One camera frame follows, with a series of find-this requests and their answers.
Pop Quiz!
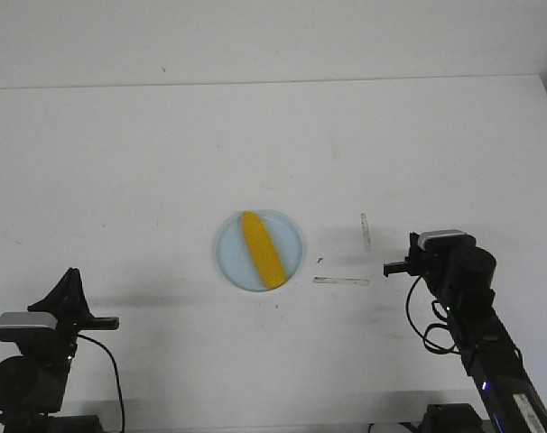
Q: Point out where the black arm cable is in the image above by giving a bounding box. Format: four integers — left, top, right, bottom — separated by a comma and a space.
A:
77, 334, 125, 433
404, 275, 459, 356

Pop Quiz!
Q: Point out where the horizontal tape strip on table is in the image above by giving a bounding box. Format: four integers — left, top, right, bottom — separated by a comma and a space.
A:
312, 277, 369, 286

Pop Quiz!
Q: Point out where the yellow toy corn cob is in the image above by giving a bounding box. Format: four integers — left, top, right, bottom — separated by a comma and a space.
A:
241, 211, 287, 290

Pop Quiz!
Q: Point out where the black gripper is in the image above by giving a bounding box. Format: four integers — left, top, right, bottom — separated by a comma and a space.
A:
27, 268, 119, 356
383, 232, 431, 277

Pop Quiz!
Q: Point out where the vertical tape strip on table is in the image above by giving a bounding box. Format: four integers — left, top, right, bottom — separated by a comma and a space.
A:
360, 213, 372, 252

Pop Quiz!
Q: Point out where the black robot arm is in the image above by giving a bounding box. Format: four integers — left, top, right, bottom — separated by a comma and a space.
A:
0, 268, 126, 432
384, 230, 547, 432

